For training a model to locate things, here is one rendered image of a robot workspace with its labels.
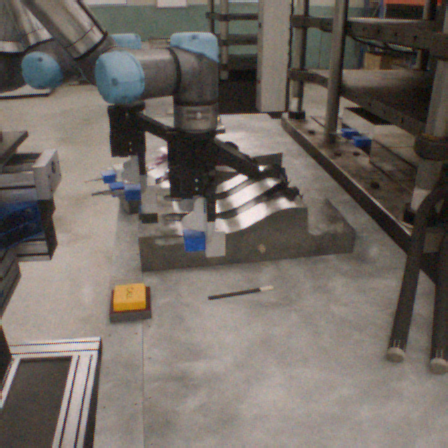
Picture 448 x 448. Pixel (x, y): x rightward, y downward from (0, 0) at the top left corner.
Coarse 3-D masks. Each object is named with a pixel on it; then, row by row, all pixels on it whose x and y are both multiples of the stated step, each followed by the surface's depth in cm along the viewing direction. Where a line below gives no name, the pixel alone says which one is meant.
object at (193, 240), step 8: (216, 224) 83; (184, 232) 83; (192, 232) 83; (200, 232) 83; (216, 232) 81; (224, 232) 81; (160, 240) 82; (168, 240) 83; (176, 240) 83; (184, 240) 82; (192, 240) 81; (200, 240) 82; (216, 240) 82; (224, 240) 82; (184, 248) 82; (192, 248) 82; (200, 248) 82; (208, 248) 82; (216, 248) 83; (224, 248) 83; (208, 256) 83; (216, 256) 83
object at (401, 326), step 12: (420, 228) 93; (420, 240) 90; (408, 252) 89; (420, 252) 88; (408, 264) 86; (420, 264) 86; (408, 276) 83; (408, 288) 81; (408, 300) 79; (396, 312) 78; (408, 312) 77; (396, 324) 75; (408, 324) 75; (396, 336) 73; (396, 348) 71; (396, 360) 72
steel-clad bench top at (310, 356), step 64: (256, 128) 200; (128, 256) 103; (320, 256) 103; (384, 256) 103; (192, 320) 83; (256, 320) 83; (320, 320) 83; (384, 320) 82; (128, 384) 69; (192, 384) 69; (256, 384) 69; (320, 384) 69; (384, 384) 68
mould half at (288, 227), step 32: (160, 192) 114; (256, 192) 106; (320, 192) 121; (160, 224) 98; (224, 224) 99; (256, 224) 96; (288, 224) 98; (320, 224) 104; (160, 256) 96; (192, 256) 97; (224, 256) 99; (256, 256) 100; (288, 256) 102
